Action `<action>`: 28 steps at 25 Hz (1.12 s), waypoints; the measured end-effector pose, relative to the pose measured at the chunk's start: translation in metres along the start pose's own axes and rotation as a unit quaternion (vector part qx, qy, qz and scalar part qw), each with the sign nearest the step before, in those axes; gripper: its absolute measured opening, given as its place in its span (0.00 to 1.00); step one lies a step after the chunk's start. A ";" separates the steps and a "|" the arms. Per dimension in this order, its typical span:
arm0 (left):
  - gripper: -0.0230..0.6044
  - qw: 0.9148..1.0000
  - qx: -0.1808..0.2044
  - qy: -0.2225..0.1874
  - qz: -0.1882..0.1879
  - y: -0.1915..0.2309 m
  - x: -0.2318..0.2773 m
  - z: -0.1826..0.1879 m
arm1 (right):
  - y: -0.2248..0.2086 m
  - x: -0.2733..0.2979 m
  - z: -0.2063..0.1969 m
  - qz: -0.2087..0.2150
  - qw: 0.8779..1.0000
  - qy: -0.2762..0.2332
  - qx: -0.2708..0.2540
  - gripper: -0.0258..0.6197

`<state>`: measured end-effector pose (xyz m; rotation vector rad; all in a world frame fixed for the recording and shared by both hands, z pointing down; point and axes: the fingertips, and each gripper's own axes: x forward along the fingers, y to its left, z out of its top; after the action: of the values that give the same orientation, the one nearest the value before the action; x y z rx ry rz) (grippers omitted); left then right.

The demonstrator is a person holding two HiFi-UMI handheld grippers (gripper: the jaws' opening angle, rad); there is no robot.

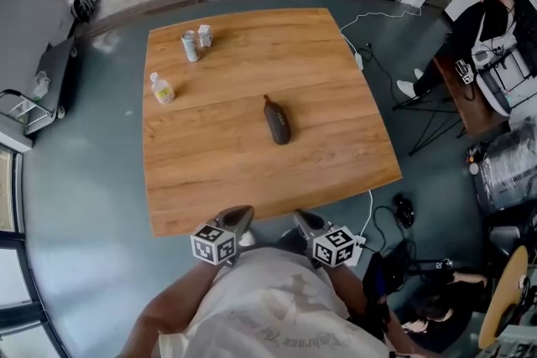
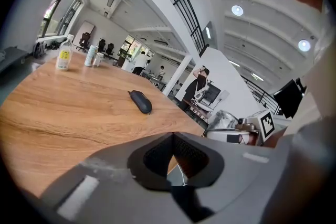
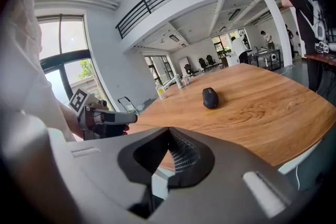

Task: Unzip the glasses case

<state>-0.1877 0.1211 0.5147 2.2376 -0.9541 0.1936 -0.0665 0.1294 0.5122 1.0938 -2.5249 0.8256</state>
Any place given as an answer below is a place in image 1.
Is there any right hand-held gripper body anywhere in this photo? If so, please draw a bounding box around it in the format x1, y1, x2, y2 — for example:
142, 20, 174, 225
305, 223, 356, 270

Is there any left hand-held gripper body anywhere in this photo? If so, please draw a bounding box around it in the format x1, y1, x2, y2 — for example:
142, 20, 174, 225
190, 217, 243, 269

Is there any dark brown zipper pouch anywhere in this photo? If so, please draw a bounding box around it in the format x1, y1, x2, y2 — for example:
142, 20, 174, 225
263, 94, 294, 146

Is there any person's left forearm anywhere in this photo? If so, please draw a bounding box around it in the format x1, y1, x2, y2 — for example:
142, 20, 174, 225
119, 263, 219, 358

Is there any person's right forearm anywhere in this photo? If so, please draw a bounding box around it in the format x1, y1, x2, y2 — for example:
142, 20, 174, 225
331, 263, 420, 358

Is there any white power adapter block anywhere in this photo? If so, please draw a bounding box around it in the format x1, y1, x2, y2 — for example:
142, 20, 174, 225
350, 234, 367, 267

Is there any person's white printed t-shirt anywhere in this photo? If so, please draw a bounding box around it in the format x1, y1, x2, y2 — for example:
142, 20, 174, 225
159, 246, 391, 358

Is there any clear bottle with yellow label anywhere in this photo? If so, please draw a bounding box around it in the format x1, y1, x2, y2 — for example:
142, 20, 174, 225
149, 72, 175, 105

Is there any pale green drink can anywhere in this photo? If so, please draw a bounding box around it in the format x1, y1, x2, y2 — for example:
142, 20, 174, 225
180, 30, 201, 63

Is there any round yellow wooden board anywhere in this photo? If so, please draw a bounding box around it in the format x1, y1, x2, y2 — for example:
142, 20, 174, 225
477, 245, 529, 349

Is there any plastic wrapped grey equipment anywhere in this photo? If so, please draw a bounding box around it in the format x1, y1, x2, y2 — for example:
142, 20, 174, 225
465, 125, 537, 215

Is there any brown wooden side table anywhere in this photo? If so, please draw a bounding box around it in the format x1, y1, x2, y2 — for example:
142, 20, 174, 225
434, 54, 511, 137

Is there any black framed window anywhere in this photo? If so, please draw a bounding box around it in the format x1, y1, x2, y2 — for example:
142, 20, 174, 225
0, 140, 55, 358

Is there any grey platform trolley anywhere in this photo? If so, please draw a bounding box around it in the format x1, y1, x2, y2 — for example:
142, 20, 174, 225
0, 35, 79, 135

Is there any clear plastic bag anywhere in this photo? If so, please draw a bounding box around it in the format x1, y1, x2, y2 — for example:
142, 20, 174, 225
31, 70, 51, 101

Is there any thin white cable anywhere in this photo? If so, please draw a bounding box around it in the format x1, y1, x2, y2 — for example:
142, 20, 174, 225
354, 189, 374, 242

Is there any black cable bundle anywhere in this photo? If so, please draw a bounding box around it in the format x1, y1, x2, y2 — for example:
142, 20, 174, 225
373, 192, 420, 265

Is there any black power cable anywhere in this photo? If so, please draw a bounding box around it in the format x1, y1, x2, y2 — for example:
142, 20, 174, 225
356, 41, 420, 97

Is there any long white cable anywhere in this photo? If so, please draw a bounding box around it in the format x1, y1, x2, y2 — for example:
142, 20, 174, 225
338, 8, 423, 55

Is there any white machine with cables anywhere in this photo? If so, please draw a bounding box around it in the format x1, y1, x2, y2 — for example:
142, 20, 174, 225
469, 33, 534, 117

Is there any coil of black cables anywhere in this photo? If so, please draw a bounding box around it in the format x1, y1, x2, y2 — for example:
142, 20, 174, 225
70, 0, 98, 24

